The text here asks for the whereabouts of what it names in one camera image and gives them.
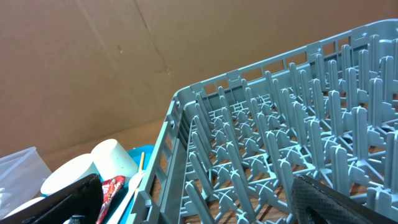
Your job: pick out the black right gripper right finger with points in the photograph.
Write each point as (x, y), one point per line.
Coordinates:
(314, 202)

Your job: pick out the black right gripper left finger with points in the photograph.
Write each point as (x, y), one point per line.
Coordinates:
(84, 198)

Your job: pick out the red snack wrapper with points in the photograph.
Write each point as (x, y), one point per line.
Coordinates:
(110, 188)

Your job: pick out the pale green bowl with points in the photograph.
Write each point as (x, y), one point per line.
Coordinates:
(70, 172)

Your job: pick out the grey dishwasher rack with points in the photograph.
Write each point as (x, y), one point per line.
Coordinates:
(233, 144)

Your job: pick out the white upside-down cup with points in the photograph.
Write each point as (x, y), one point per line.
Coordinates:
(112, 160)

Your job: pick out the white plastic fork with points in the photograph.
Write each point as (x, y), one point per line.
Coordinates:
(132, 186)

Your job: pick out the clear plastic bin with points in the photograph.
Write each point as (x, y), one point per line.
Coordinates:
(22, 175)

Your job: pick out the teal plastic tray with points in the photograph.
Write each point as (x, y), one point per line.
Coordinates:
(117, 197)

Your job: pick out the wooden chopstick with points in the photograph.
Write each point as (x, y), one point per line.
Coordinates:
(141, 166)

